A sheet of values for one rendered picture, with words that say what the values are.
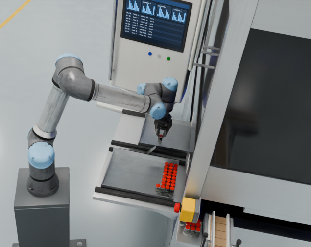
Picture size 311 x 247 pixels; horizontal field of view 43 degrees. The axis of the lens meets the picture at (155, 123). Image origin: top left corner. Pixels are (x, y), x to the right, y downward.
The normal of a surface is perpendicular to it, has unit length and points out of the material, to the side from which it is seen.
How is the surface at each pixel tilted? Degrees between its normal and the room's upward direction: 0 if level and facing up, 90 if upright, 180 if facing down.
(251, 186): 90
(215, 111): 90
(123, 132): 0
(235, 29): 90
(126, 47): 90
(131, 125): 0
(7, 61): 0
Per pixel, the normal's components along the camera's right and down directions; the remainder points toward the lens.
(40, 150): 0.16, -0.69
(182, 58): -0.27, 0.57
